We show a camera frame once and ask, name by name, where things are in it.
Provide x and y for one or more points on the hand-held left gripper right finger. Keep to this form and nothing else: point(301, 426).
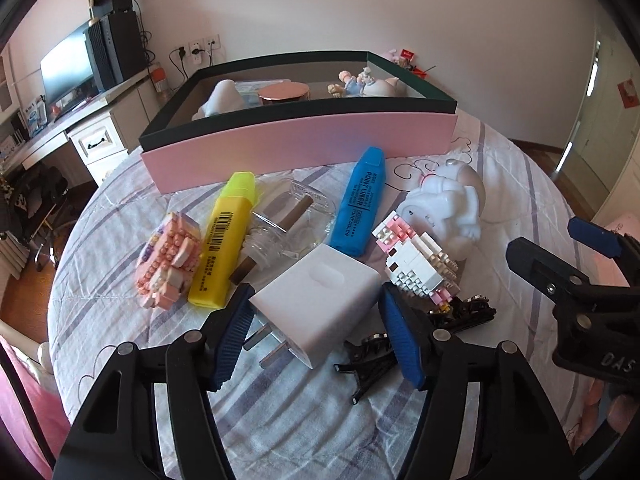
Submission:
point(400, 340)

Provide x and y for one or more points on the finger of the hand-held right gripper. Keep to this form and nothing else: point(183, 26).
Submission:
point(592, 235)
point(545, 270)

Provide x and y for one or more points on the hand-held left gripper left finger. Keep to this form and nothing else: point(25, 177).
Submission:
point(232, 340)

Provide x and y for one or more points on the black hair clip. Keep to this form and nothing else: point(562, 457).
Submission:
point(370, 360)

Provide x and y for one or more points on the white and pink brick figure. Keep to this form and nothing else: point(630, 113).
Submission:
point(415, 260)

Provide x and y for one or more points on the white charger plug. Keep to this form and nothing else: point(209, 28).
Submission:
point(320, 300)

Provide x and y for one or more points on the yellow highlighter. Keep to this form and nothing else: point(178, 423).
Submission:
point(225, 240)

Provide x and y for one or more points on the white animal figurine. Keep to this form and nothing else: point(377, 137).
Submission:
point(450, 200)

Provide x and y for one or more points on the clear glass bottle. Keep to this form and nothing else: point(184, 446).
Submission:
point(290, 225)

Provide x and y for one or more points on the blue highlighter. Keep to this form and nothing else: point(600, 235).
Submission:
point(357, 200)

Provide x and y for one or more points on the pink box with green rim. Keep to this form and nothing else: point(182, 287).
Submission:
point(300, 145)

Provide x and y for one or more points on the white plastic bottle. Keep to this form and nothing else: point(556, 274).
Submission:
point(220, 100)

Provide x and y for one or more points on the round white figurine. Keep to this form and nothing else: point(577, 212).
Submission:
point(382, 87)

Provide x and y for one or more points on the clear plastic case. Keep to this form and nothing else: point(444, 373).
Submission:
point(250, 89)

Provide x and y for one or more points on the rose gold jar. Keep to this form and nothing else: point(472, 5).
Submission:
point(284, 92)

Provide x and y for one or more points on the small doll figurine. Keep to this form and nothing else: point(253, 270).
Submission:
point(350, 82)

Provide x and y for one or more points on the round table with cloth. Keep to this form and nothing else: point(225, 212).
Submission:
point(300, 425)

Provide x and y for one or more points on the glass door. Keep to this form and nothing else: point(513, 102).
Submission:
point(585, 105)

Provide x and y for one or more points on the red door decoration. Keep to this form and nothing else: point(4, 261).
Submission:
point(627, 94)

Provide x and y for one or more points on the pink bed blanket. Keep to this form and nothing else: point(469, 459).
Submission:
point(25, 410)

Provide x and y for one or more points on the black office chair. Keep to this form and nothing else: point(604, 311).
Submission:
point(35, 210)

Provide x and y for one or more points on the red toy box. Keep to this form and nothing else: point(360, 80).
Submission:
point(417, 67)

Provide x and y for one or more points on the bottle with orange cap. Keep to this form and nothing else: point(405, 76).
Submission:
point(159, 80)

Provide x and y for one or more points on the white desk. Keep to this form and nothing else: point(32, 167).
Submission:
point(45, 140)

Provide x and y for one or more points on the blue and white box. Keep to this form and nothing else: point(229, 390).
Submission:
point(36, 116)

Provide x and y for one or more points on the black computer tower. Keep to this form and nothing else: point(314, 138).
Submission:
point(117, 50)

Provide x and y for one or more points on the black computer monitor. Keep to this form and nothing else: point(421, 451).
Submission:
point(67, 72)

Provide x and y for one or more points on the wall sockets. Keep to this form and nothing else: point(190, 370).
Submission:
point(197, 47)

